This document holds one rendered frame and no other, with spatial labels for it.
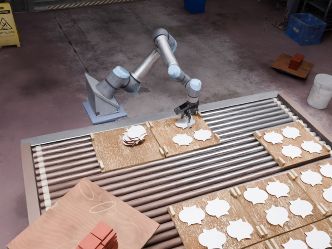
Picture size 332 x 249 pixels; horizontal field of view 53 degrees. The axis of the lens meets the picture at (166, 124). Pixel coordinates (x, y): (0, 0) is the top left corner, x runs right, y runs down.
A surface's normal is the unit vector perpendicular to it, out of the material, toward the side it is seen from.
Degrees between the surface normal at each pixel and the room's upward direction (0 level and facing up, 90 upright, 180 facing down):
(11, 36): 78
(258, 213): 0
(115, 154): 0
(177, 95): 0
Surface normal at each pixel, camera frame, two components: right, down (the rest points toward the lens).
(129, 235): 0.07, -0.76
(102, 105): 0.43, 0.62
